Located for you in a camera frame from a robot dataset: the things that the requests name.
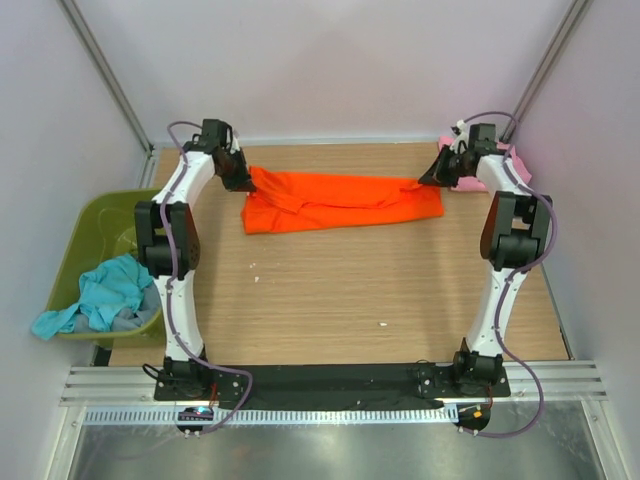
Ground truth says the orange t shirt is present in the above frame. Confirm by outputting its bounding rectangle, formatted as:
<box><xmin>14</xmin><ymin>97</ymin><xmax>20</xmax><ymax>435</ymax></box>
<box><xmin>241</xmin><ymin>167</ymin><xmax>445</xmax><ymax>234</ymax></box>

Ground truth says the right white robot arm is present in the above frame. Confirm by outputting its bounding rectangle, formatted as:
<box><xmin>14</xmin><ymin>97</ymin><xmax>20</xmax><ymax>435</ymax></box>
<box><xmin>419</xmin><ymin>120</ymin><xmax>553</xmax><ymax>396</ymax></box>

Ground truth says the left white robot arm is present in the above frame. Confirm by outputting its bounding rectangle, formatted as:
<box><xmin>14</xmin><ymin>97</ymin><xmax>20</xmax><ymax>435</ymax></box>
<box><xmin>134</xmin><ymin>119</ymin><xmax>256</xmax><ymax>400</ymax></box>

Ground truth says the pink folded t shirt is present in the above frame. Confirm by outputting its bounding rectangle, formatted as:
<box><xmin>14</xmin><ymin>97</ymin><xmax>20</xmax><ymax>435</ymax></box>
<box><xmin>438</xmin><ymin>136</ymin><xmax>532</xmax><ymax>192</ymax></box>

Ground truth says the green plastic laundry basket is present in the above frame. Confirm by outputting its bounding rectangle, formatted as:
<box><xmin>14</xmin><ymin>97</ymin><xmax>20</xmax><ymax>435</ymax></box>
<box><xmin>45</xmin><ymin>188</ymin><xmax>166</xmax><ymax>349</ymax></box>

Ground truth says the teal t shirt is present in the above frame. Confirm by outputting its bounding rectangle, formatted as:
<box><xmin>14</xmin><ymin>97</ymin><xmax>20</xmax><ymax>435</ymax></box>
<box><xmin>31</xmin><ymin>254</ymin><xmax>161</xmax><ymax>340</ymax></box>

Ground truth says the grey t shirt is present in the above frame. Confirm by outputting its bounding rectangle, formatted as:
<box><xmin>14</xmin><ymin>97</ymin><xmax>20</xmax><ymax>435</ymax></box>
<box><xmin>72</xmin><ymin>284</ymin><xmax>161</xmax><ymax>334</ymax></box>

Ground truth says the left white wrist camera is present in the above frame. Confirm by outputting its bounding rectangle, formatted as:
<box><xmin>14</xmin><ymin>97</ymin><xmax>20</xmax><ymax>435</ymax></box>
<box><xmin>227</xmin><ymin>130</ymin><xmax>241</xmax><ymax>155</ymax></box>

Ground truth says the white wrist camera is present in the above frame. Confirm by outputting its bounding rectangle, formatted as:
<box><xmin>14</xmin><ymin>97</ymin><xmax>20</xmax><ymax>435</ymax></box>
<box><xmin>449</xmin><ymin>120</ymin><xmax>469</xmax><ymax>154</ymax></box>
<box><xmin>227</xmin><ymin>130</ymin><xmax>241</xmax><ymax>155</ymax></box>

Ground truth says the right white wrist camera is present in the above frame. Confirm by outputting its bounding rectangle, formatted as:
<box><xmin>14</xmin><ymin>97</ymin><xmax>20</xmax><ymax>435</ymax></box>
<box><xmin>449</xmin><ymin>120</ymin><xmax>469</xmax><ymax>154</ymax></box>

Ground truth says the right aluminium corner post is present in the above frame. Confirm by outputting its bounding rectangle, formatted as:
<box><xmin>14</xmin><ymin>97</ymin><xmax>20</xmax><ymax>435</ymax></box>
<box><xmin>500</xmin><ymin>0</ymin><xmax>593</xmax><ymax>142</ymax></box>

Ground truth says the aluminium corner post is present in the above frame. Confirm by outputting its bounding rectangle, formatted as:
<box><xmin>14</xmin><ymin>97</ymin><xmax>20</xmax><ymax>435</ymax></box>
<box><xmin>500</xmin><ymin>0</ymin><xmax>593</xmax><ymax>142</ymax></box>
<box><xmin>57</xmin><ymin>0</ymin><xmax>154</xmax><ymax>157</ymax></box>

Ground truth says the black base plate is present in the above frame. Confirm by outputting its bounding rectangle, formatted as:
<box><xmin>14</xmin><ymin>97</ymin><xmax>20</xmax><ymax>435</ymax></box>
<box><xmin>142</xmin><ymin>360</ymin><xmax>511</xmax><ymax>411</ymax></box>

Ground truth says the left aluminium corner post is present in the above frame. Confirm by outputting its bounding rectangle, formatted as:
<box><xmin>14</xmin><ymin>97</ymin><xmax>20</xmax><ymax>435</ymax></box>
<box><xmin>57</xmin><ymin>0</ymin><xmax>154</xmax><ymax>157</ymax></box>

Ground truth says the aluminium rail frame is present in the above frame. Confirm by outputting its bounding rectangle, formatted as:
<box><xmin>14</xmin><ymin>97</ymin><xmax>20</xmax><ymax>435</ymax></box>
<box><xmin>60</xmin><ymin>361</ymin><xmax>607</xmax><ymax>411</ymax></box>

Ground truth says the white slotted cable duct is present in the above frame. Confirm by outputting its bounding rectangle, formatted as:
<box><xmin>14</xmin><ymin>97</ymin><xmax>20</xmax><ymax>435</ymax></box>
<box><xmin>83</xmin><ymin>404</ymin><xmax>458</xmax><ymax>427</ymax></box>

